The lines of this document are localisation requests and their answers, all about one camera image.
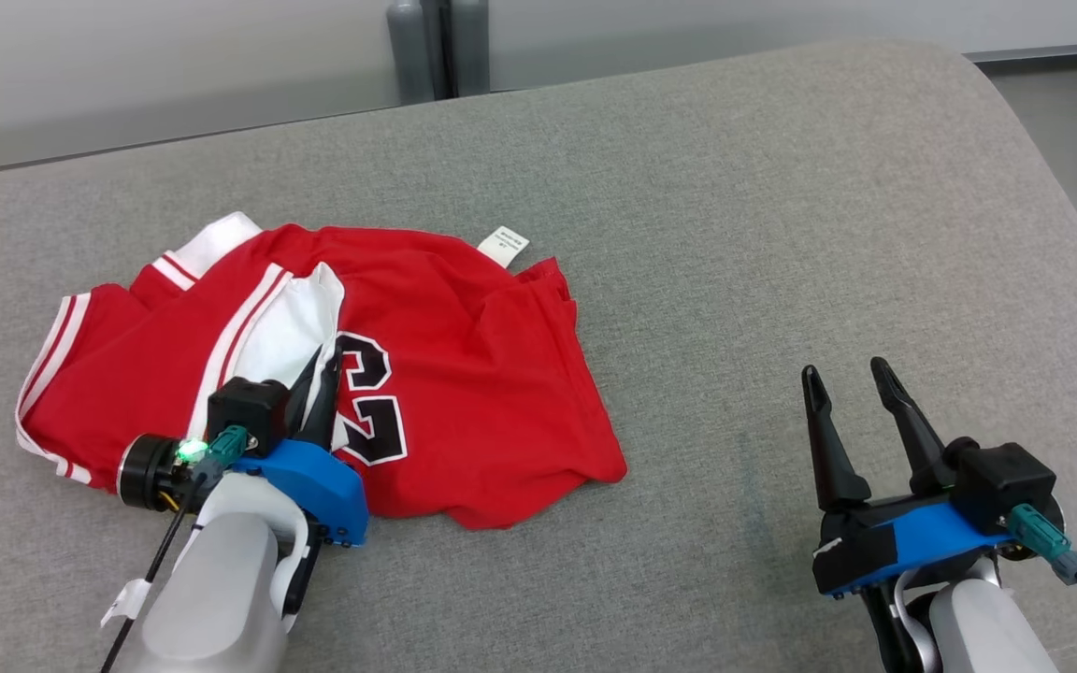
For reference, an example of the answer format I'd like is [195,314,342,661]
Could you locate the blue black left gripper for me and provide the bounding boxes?
[118,338,370,549]

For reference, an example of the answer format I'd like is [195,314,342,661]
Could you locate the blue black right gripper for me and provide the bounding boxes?
[801,357,1018,600]

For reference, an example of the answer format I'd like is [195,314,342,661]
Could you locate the red white numbered jersey shirt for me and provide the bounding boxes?
[15,212,629,532]

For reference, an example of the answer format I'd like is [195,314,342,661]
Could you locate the teal left camera cable connector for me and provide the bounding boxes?
[187,425,251,483]

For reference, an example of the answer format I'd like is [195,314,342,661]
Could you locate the teal camera cable connector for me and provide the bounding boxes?
[1006,504,1077,586]
[187,425,251,483]

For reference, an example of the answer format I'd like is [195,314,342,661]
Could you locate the teal right camera cable connector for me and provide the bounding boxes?
[1006,504,1077,586]

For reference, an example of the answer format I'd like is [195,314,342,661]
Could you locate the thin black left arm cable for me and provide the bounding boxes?
[101,475,214,673]

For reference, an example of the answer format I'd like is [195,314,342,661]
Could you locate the white cable label tag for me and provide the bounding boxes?
[100,579,152,628]

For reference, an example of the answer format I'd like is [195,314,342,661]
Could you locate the grey cylindrical post foot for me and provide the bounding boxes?
[386,0,437,105]
[452,0,492,98]

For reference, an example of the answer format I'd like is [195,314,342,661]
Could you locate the grey double partition post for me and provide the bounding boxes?
[419,0,465,101]

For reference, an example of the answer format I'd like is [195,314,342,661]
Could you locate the grey partition bottom rail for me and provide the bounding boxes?
[964,41,1077,65]

